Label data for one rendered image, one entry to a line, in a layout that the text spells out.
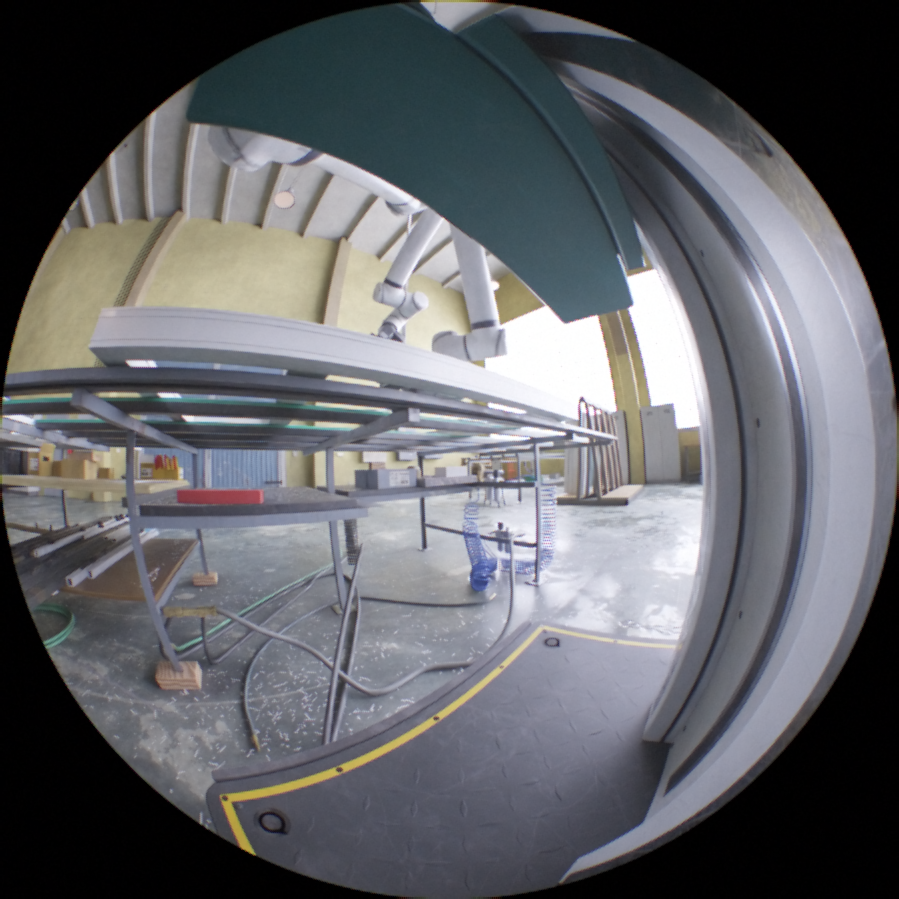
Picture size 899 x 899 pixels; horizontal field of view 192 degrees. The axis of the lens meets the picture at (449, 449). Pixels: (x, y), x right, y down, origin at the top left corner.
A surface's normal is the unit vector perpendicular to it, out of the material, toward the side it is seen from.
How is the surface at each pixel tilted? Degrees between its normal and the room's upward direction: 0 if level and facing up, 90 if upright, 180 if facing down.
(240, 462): 90
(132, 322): 90
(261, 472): 90
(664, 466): 90
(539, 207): 180
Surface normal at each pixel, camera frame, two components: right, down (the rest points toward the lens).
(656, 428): -0.75, -0.02
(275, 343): 0.66, -0.08
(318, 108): 0.04, 1.00
